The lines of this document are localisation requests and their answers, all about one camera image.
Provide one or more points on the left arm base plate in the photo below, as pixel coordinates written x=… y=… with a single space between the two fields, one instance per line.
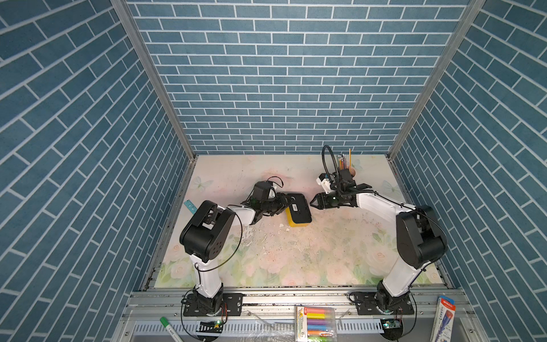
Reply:
x=229 y=304

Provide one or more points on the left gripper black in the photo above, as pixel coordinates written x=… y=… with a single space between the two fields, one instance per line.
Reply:
x=281 y=204

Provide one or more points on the highlighter marker pack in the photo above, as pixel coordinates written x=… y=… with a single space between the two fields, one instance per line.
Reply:
x=315 y=323

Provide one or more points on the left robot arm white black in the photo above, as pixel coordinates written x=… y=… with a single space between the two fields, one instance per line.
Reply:
x=205 y=235

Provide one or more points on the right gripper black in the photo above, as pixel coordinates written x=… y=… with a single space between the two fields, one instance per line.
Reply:
x=321 y=202

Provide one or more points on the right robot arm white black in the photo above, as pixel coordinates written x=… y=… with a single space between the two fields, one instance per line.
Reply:
x=420 y=239

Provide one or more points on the green marker pen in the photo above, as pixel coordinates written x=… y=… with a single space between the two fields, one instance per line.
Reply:
x=169 y=328

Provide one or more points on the teal ruler strip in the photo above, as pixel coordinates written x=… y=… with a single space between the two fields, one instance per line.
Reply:
x=190 y=206

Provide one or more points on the yellow alarm clock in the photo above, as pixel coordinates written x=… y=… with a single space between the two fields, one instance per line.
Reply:
x=298 y=211

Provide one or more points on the boxed pen package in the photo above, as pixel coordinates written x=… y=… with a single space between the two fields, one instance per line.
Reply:
x=443 y=320

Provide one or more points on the pencils in cup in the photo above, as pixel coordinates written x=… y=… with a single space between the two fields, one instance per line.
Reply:
x=345 y=160

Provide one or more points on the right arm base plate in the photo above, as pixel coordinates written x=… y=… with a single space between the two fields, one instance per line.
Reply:
x=369 y=303

